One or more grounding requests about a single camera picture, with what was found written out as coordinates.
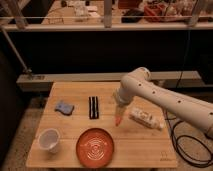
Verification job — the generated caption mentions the white plastic bottle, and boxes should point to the white plastic bottle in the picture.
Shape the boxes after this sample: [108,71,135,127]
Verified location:
[129,107,164,130]

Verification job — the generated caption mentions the black cable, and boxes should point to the black cable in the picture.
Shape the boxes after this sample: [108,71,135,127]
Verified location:
[164,109,213,168]

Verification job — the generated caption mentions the orange plate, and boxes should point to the orange plate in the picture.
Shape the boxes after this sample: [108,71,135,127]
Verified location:
[76,128,114,169]

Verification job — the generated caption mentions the wooden table board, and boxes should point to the wooden table board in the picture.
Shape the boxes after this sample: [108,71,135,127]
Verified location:
[26,82,177,169]

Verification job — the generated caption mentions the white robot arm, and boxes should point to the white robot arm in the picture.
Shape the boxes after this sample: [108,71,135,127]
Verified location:
[115,67,213,139]

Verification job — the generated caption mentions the orange carrot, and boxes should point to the orange carrot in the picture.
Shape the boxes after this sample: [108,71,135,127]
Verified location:
[115,118,122,126]

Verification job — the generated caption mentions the grey metal rail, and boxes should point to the grey metal rail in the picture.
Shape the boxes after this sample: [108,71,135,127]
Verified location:
[17,71,204,92]

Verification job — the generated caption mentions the white cup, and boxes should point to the white cup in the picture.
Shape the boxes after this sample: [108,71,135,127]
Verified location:
[38,128,60,154]

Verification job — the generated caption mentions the black striped eraser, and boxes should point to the black striped eraser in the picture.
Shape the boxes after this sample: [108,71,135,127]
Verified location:
[89,96,99,119]

